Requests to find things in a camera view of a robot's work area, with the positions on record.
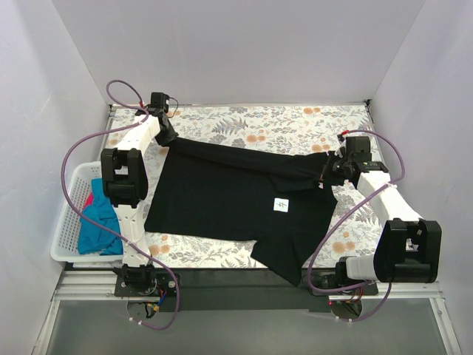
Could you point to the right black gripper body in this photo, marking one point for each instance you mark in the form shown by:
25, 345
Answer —
333, 167

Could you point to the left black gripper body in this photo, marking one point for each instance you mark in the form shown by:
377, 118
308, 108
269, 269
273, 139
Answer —
167, 131

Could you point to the black t shirt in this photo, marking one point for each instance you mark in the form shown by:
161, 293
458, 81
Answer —
228, 193

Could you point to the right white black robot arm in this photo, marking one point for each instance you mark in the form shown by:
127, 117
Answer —
408, 249

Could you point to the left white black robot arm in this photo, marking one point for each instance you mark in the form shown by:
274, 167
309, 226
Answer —
126, 184

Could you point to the floral tablecloth mat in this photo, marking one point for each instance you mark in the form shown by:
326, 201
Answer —
288, 130

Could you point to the pink t shirt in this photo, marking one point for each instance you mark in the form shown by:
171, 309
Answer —
89, 201

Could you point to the white plastic laundry basket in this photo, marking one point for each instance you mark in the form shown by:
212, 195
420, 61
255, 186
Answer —
64, 246

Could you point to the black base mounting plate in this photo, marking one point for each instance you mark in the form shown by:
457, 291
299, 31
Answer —
227, 289

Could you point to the aluminium frame rail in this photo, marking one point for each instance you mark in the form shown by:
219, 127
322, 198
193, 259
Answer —
100, 285

